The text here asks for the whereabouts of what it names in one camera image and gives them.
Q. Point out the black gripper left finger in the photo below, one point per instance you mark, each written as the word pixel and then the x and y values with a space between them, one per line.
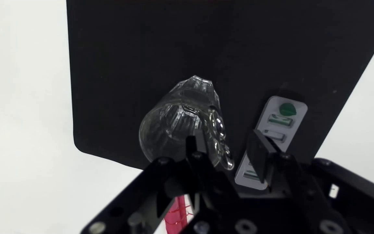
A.
pixel 204 172

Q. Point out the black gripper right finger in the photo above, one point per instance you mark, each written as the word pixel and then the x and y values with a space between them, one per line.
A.
pixel 266 159

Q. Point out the clear glass cup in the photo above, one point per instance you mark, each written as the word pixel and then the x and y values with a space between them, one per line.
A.
pixel 169 124

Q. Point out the white label strip on mat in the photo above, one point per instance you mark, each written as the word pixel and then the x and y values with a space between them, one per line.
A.
pixel 284 117

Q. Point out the black rectangular mat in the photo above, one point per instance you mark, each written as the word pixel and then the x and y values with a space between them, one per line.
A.
pixel 195 42

